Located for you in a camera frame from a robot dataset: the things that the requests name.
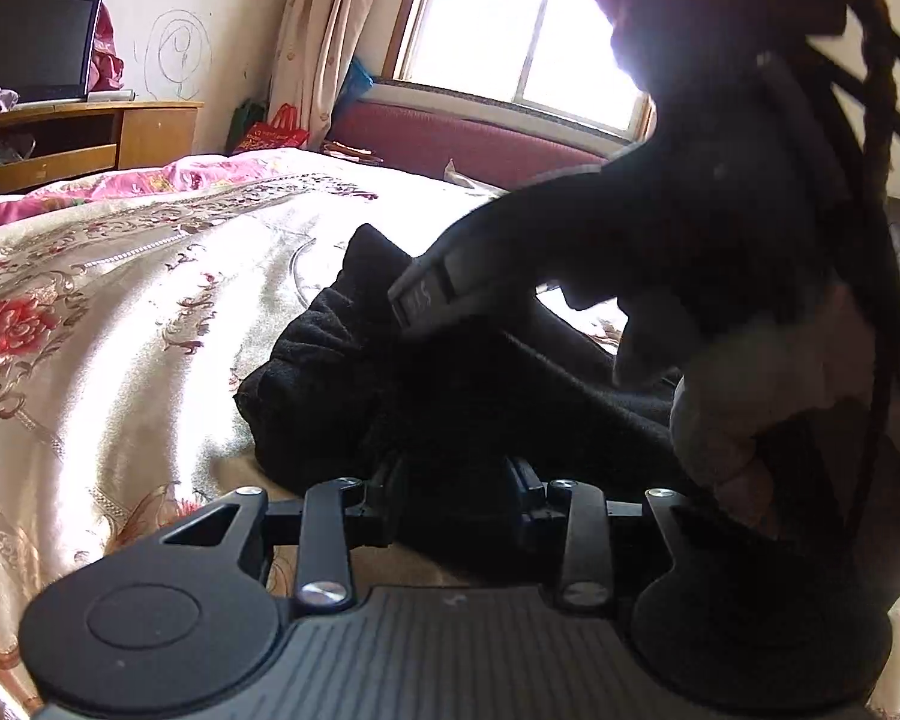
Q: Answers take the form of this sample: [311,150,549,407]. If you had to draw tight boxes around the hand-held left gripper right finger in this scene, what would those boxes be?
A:
[499,456,721,612]

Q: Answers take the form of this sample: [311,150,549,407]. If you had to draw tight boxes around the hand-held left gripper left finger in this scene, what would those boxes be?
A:
[157,457,410,612]

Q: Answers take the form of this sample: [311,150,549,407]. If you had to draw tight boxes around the black pants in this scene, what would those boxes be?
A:
[235,223,702,567]

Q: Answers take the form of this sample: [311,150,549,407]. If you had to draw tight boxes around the person's right hand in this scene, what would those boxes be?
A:
[671,277,880,533]

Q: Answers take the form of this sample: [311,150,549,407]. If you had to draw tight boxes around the window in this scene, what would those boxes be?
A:
[386,0,657,143]

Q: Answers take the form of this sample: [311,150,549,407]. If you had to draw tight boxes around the floral satin bedspread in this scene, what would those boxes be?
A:
[0,146,900,720]

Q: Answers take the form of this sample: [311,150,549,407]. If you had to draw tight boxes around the blue plastic bag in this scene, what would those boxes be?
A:
[336,58,377,110]

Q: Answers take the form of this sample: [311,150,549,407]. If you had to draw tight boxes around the beige floral curtain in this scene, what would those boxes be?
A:
[268,0,432,155]

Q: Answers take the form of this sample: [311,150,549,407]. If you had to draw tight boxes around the red plastic bag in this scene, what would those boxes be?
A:
[231,103,312,157]

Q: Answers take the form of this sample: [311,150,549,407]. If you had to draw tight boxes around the wooden cabinet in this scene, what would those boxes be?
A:
[0,99,205,202]

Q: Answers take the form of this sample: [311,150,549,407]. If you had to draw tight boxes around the pink cloth behind television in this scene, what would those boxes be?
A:
[86,0,126,95]

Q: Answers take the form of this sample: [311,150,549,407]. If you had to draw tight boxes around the black flat screen television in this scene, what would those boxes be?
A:
[0,0,106,106]

